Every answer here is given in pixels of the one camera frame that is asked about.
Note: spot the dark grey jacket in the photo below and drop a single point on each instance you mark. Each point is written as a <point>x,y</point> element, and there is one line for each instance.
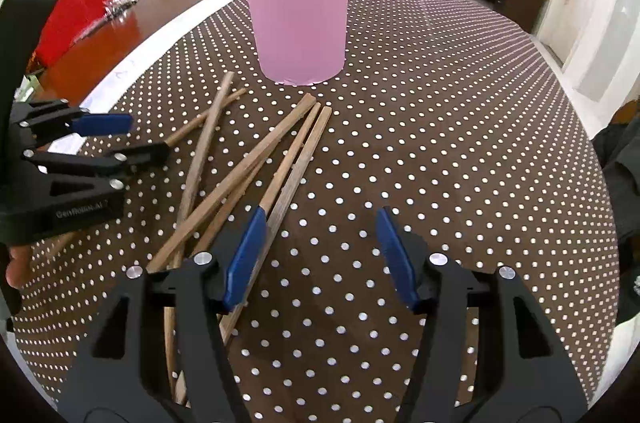
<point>617,163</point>

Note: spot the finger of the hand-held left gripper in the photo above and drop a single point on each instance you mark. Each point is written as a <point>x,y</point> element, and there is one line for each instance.
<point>145,155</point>
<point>100,124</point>

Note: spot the single wooden chopstick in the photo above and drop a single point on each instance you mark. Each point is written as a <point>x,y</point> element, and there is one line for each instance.
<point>190,129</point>

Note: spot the brown polka dot tablecloth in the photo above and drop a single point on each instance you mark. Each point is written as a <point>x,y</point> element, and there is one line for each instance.
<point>425,153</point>

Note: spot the pile of wooden chopsticks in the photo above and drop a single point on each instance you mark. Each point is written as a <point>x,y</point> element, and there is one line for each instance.
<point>235,179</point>

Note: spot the clear plastic packet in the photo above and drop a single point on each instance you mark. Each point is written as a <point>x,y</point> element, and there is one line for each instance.
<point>119,7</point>

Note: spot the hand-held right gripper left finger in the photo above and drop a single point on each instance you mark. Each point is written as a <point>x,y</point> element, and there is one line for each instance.
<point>245,258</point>

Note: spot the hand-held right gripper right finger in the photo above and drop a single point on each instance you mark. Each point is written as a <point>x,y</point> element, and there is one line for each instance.
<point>400,258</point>

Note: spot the pink cylindrical cup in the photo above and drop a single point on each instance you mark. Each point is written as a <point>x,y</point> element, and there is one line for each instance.
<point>300,18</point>

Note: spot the person's left hand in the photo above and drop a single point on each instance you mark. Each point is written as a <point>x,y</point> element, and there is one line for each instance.
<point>19,267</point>

